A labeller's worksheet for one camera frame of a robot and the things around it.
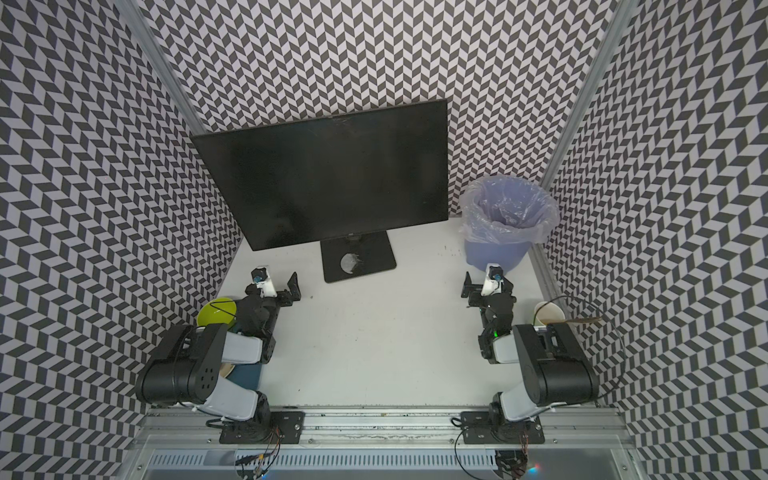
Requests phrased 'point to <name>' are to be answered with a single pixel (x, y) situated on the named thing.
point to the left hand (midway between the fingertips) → (280, 275)
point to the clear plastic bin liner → (508, 210)
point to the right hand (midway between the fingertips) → (482, 277)
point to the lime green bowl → (216, 310)
